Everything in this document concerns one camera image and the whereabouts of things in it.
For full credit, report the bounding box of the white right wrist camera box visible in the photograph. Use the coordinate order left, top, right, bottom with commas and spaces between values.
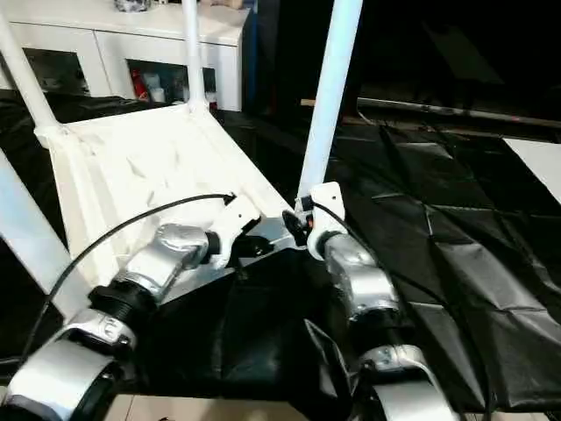
296, 181, 347, 260

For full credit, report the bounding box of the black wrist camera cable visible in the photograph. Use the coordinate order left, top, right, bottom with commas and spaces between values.
306, 199, 499, 421
0, 191, 238, 369

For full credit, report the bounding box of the black left wrist camera cable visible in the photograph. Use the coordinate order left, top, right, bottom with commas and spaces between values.
0, 191, 238, 369

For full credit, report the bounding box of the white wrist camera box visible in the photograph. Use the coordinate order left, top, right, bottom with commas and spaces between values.
209, 199, 264, 269
296, 181, 347, 260

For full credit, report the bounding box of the white flat board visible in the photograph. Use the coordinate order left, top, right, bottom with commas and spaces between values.
502, 137, 561, 194

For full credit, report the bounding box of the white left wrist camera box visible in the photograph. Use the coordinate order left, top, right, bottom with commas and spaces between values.
209, 199, 264, 269

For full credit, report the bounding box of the red package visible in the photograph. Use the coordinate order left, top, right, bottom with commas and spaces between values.
131, 69, 148, 101

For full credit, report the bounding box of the white glass-door cabinet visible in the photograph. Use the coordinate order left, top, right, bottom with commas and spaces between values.
0, 0, 252, 113

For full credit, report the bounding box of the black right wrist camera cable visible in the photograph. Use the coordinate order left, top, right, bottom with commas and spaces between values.
306, 199, 499, 421

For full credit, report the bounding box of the black plastic mat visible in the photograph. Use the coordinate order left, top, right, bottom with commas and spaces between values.
0, 89, 561, 416

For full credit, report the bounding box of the grey ornament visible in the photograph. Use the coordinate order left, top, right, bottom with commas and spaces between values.
112, 0, 153, 13

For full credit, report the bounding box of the white plastic table top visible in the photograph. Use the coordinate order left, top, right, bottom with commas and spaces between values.
33, 99, 309, 328

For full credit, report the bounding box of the dark metal rod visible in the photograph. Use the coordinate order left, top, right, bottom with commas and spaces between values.
357, 96, 561, 128

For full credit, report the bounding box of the white plastic table leg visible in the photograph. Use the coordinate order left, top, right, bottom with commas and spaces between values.
0, 148, 91, 324
295, 0, 365, 211
0, 12, 60, 137
180, 0, 209, 113

